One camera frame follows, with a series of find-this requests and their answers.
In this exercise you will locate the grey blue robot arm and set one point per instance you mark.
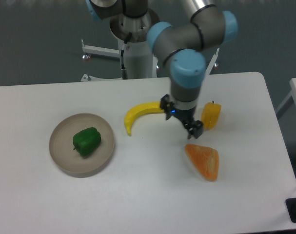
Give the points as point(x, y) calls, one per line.
point(187, 70)

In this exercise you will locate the black box at edge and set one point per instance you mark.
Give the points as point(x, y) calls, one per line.
point(291, 207)

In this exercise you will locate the yellow toy banana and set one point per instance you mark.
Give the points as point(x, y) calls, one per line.
point(138, 111)

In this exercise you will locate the yellow toy bell pepper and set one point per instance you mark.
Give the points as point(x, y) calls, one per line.
point(210, 114)

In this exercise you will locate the green toy bell pepper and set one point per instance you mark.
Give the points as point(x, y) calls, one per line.
point(86, 141)

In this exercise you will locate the orange toy fruit wedge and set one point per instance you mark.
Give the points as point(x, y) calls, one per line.
point(205, 160)

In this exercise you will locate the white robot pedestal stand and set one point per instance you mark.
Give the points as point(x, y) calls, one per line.
point(135, 53)

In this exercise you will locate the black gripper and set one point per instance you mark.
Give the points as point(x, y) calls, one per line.
point(184, 112)

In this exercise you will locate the beige round plate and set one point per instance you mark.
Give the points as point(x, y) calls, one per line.
point(69, 160)

